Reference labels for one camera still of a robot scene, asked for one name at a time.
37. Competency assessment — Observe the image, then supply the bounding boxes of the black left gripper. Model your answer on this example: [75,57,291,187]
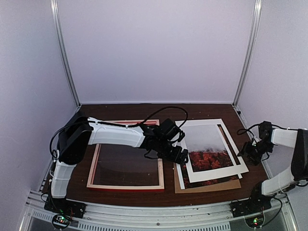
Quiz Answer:
[155,139,189,165]

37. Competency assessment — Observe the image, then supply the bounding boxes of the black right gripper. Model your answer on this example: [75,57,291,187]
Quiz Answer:
[237,141,274,166]

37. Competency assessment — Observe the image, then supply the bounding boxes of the red forest photo print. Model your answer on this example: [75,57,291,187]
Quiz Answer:
[180,125,239,189]

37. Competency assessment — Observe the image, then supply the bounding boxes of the red wooden picture frame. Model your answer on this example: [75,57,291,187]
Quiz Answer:
[87,120,164,192]

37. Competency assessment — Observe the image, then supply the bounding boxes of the clear acrylic sheet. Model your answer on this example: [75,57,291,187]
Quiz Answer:
[92,144,159,186]

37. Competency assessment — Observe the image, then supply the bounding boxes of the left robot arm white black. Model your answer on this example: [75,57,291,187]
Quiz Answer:
[50,116,188,214]

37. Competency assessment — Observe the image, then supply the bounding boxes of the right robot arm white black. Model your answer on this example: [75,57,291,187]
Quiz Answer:
[237,121,308,213]

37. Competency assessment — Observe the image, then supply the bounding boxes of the brown backing board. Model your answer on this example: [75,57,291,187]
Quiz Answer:
[174,164,241,194]

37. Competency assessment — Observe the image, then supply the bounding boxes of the right round led board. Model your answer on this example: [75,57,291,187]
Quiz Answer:
[245,215,265,229]

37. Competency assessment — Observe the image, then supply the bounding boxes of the round led board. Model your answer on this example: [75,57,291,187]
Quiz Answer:
[245,215,265,229]
[51,214,72,229]

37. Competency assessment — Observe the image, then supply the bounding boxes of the left round led board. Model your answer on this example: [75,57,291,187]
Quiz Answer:
[51,214,72,229]

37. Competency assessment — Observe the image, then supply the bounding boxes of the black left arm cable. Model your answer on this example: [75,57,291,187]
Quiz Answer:
[137,106,189,135]

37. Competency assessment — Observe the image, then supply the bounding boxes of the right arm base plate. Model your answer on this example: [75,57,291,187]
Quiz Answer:
[230,199,271,218]

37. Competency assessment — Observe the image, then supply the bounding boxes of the aluminium front rail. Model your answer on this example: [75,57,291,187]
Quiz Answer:
[17,191,300,231]

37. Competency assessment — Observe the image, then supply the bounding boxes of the right aluminium corner post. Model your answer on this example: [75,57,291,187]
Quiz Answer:
[232,0,262,108]

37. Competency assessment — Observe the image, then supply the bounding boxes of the aluminium corner post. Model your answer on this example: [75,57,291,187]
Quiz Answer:
[50,0,81,109]
[232,0,262,108]

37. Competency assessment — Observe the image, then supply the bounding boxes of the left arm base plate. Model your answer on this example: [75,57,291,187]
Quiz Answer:
[44,197,86,218]

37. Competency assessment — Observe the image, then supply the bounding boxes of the left aluminium corner post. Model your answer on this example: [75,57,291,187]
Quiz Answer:
[50,0,81,109]

